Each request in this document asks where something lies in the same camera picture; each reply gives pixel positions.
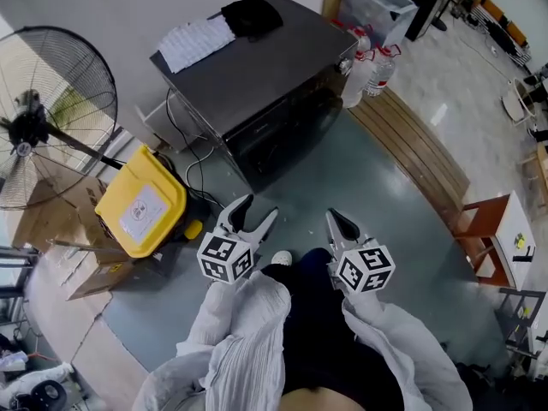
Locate yellow lidded bin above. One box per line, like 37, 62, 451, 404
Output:
94, 144, 205, 259

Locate person's left forearm white sleeve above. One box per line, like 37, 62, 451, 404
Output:
132, 269, 293, 411

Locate black standing fan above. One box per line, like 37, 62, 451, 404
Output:
0, 25, 129, 211

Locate white quilted towel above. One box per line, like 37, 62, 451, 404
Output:
158, 15, 237, 74

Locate person's right forearm white sleeve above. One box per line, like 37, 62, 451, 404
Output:
341, 289, 474, 411

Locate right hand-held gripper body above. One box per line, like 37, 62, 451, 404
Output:
326, 234, 396, 295

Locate dark grey washing machine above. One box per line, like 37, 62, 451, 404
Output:
149, 0, 360, 194

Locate black cloth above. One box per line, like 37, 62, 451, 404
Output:
220, 0, 284, 42

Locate clear plastic storage box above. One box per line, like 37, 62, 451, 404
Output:
339, 0, 420, 49

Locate black power cable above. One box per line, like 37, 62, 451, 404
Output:
164, 86, 224, 208

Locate black tall cabinet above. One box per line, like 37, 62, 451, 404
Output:
401, 0, 451, 43

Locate white board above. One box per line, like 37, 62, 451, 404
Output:
493, 189, 538, 291

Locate white round chair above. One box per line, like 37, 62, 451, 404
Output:
500, 76, 541, 124

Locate brown cardboard box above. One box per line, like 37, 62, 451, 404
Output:
11, 160, 139, 302

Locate orange and black sofa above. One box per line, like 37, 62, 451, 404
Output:
469, 0, 533, 69

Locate clear water bottle red handle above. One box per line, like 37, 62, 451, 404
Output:
363, 45, 402, 98
340, 51, 377, 109
345, 24, 374, 54

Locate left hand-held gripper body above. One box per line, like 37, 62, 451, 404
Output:
196, 217, 263, 285

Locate person's legs black trousers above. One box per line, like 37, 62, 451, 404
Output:
259, 247, 407, 411

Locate black metal rack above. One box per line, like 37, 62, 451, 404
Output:
496, 286, 548, 380

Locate person's white shoe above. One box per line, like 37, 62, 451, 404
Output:
271, 249, 295, 268

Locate brown wooden slat platform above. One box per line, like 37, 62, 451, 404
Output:
347, 86, 472, 232

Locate brown wooden stool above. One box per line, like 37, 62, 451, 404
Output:
450, 193, 513, 289

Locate round dark washing machine door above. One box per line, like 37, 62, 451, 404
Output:
239, 86, 344, 182

